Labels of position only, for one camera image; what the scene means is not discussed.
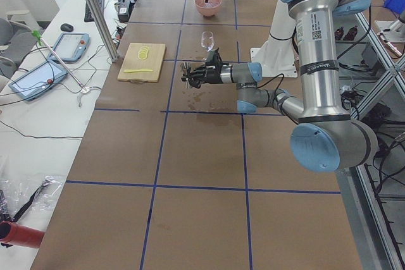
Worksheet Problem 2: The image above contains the steel jigger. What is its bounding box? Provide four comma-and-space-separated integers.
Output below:
180, 62, 192, 83

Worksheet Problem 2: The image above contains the pile of ice cubes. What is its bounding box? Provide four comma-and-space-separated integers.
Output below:
197, 0, 218, 8

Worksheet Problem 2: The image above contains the clear wine glass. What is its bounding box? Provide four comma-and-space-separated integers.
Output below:
201, 31, 215, 61

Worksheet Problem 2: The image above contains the pink bowl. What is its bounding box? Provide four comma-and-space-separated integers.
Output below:
194, 0, 222, 17

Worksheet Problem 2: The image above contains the bamboo cutting board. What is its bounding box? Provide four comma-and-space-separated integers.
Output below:
117, 42, 166, 82

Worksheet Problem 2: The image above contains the yellow plastic knife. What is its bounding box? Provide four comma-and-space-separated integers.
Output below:
123, 68, 154, 73

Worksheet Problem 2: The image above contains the black power adapter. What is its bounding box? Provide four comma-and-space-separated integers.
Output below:
118, 0, 135, 23

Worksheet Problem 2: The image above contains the black keyboard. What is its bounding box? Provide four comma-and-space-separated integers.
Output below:
84, 0, 106, 23

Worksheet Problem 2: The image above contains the far blue teach pendant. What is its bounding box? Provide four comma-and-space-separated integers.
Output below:
52, 33, 90, 63

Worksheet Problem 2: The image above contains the blue teach pendant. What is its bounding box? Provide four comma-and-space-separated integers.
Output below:
52, 33, 90, 63
8, 60, 68, 101

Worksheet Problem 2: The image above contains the black computer mouse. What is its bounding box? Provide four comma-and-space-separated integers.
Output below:
60, 23, 74, 32

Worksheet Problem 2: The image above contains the metal rod green tip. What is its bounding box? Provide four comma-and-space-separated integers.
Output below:
31, 30, 90, 94

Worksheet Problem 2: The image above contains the near blue teach pendant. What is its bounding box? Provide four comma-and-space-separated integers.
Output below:
8, 60, 68, 101

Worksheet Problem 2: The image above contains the clear plastic bag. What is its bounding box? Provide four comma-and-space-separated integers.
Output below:
1, 155, 66, 223

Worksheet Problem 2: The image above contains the red cylinder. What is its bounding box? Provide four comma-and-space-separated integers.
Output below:
1, 221, 45, 249

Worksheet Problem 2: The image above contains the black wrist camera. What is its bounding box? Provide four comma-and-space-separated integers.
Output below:
205, 48, 223, 68

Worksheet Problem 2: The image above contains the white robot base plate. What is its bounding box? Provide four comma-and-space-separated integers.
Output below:
250, 0, 297, 78

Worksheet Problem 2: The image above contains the aluminium frame post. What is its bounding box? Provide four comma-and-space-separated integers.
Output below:
85, 0, 118, 63

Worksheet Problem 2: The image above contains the aluminium frame rail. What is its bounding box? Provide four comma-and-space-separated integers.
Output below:
335, 6, 404, 269

